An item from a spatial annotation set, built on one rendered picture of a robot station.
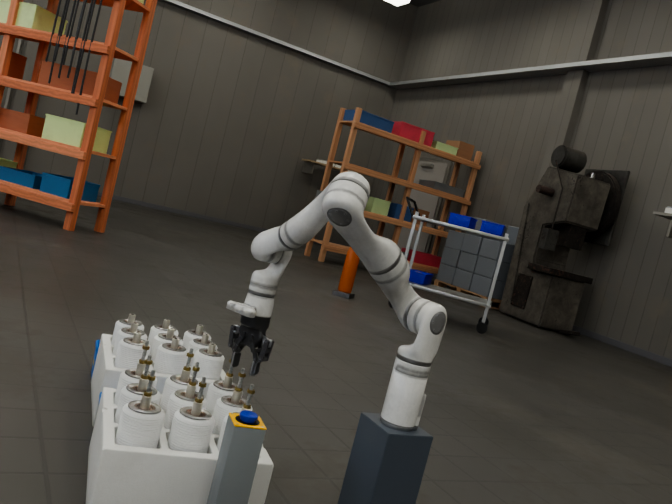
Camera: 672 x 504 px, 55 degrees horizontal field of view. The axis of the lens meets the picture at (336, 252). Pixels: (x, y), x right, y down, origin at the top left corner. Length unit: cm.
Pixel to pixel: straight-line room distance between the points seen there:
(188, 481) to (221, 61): 1140
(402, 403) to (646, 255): 728
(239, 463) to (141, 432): 25
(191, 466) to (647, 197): 792
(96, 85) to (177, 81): 601
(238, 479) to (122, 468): 26
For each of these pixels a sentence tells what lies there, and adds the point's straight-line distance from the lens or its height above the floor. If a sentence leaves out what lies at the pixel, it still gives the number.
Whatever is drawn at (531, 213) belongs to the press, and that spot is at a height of 138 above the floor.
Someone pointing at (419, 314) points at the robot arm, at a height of 60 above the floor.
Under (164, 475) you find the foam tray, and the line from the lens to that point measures 156.
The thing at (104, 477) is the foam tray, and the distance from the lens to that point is 155.
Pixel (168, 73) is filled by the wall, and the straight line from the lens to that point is 1237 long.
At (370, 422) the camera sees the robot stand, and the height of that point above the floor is 29.
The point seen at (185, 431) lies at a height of 22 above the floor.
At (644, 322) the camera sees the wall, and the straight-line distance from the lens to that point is 865.
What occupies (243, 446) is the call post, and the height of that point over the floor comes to 27.
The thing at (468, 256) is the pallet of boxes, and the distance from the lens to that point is 951.
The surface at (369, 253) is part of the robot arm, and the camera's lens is 145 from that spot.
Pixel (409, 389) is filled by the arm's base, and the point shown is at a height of 41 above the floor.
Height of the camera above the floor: 80
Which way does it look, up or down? 4 degrees down
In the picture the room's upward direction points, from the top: 14 degrees clockwise
